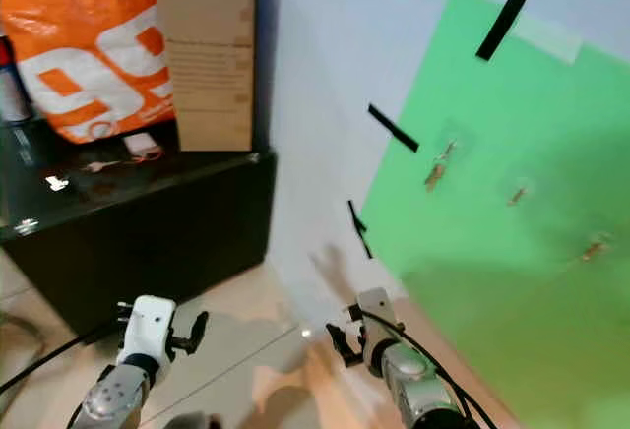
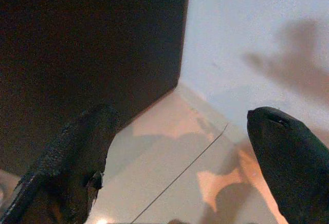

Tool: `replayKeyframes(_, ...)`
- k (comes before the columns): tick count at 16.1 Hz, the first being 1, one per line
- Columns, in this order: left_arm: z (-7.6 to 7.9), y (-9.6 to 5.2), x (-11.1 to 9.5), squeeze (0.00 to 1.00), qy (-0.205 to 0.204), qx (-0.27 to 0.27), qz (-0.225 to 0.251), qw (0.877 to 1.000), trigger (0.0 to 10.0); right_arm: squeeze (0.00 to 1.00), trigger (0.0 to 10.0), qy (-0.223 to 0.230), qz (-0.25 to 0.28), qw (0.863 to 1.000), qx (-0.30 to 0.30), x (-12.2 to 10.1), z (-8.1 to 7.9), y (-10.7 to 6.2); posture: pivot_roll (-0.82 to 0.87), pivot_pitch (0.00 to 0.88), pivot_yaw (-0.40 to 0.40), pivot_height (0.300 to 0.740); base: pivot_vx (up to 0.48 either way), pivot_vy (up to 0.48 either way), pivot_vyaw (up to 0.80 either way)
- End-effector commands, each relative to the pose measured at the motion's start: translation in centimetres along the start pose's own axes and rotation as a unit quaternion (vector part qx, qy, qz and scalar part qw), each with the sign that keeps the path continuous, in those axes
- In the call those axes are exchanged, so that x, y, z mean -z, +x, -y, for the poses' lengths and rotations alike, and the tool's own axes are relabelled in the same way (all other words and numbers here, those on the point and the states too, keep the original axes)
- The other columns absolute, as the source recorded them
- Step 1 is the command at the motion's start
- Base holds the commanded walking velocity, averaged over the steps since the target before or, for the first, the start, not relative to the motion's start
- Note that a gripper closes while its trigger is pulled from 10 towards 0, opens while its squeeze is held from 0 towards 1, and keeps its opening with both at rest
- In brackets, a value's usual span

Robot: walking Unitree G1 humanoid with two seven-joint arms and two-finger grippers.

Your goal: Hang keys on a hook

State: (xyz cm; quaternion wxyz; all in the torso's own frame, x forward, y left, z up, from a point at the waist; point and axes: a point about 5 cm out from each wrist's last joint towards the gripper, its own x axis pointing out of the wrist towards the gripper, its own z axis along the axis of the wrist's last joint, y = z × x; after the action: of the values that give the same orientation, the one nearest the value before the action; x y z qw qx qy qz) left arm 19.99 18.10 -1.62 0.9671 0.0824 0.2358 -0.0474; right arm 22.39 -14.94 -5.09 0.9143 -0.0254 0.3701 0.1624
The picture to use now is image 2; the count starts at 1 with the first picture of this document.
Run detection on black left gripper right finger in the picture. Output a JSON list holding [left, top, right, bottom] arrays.
[[246, 106, 329, 224]]

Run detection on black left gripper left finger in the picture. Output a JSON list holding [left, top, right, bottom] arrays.
[[0, 104, 120, 224]]

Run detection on black cabinet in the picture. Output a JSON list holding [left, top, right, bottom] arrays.
[[0, 0, 191, 177]]

